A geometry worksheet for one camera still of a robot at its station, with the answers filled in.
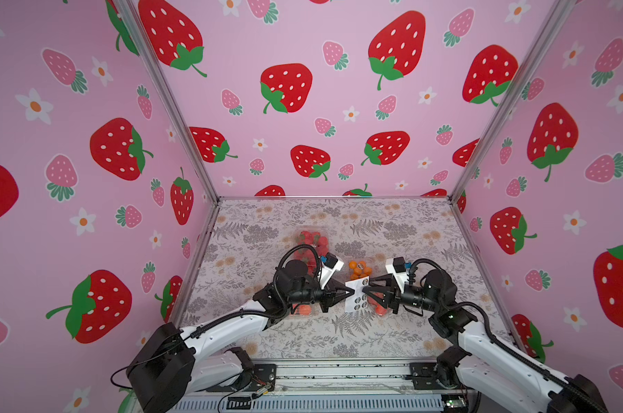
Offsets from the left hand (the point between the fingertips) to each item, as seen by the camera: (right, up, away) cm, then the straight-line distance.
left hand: (354, 292), depth 71 cm
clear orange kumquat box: (+3, +1, +24) cm, 24 cm away
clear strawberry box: (-14, +11, +28) cm, 33 cm away
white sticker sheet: (+2, -3, +2) cm, 4 cm away
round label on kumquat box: (+5, +3, +24) cm, 25 cm away
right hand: (+3, 0, 0) cm, 3 cm away
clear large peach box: (-15, -9, +11) cm, 20 cm away
